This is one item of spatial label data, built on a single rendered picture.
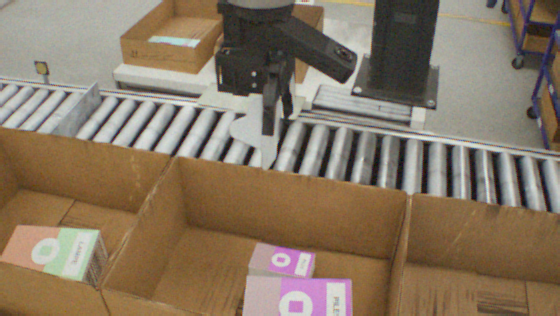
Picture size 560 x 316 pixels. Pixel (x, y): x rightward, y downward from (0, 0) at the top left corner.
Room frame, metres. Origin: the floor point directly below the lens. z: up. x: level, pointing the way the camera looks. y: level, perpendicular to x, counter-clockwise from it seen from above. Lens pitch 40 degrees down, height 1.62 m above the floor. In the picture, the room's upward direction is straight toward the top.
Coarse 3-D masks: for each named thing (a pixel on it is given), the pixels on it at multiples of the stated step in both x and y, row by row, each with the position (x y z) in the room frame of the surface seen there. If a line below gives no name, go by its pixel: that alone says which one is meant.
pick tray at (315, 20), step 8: (296, 8) 1.78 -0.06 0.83; (304, 8) 1.78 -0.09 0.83; (312, 8) 1.77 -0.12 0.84; (320, 8) 1.76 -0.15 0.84; (296, 16) 1.78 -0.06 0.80; (304, 16) 1.77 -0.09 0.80; (312, 16) 1.77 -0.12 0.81; (320, 16) 1.68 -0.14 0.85; (312, 24) 1.77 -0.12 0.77; (320, 24) 1.68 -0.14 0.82; (216, 48) 1.46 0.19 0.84; (224, 48) 1.45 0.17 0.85; (296, 64) 1.40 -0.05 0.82; (304, 64) 1.41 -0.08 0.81; (296, 72) 1.40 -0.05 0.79; (304, 72) 1.42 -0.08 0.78; (296, 80) 1.40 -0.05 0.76
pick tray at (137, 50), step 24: (168, 0) 1.87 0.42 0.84; (192, 0) 1.87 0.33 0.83; (216, 0) 1.84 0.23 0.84; (144, 24) 1.69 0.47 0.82; (168, 24) 1.82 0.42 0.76; (192, 24) 1.81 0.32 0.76; (216, 24) 1.61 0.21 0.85; (144, 48) 1.51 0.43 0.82; (168, 48) 1.48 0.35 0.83; (192, 48) 1.45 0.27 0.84; (192, 72) 1.46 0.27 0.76
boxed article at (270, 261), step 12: (264, 252) 0.58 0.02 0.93; (276, 252) 0.58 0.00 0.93; (288, 252) 0.58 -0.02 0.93; (300, 252) 0.58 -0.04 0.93; (252, 264) 0.55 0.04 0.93; (264, 264) 0.56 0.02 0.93; (276, 264) 0.56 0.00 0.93; (288, 264) 0.56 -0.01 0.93; (300, 264) 0.55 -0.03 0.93; (312, 264) 0.56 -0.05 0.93; (276, 276) 0.54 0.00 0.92; (288, 276) 0.53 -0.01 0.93; (300, 276) 0.53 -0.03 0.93
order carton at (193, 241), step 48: (192, 192) 0.68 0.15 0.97; (240, 192) 0.66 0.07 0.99; (288, 192) 0.64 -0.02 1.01; (336, 192) 0.63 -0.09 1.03; (384, 192) 0.61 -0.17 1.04; (144, 240) 0.54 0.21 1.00; (192, 240) 0.64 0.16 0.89; (240, 240) 0.64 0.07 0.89; (288, 240) 0.64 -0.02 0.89; (336, 240) 0.62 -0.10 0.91; (384, 240) 0.60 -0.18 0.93; (144, 288) 0.50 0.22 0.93; (192, 288) 0.53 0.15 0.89; (240, 288) 0.53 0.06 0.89; (384, 288) 0.53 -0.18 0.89
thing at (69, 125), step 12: (96, 84) 1.33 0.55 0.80; (84, 96) 1.26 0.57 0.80; (96, 96) 1.32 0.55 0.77; (72, 108) 1.19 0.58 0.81; (84, 108) 1.25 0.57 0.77; (96, 108) 1.30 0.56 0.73; (60, 120) 1.13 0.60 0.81; (72, 120) 1.18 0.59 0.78; (84, 120) 1.23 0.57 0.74; (48, 132) 1.08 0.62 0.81; (60, 132) 1.12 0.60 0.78; (72, 132) 1.16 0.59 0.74
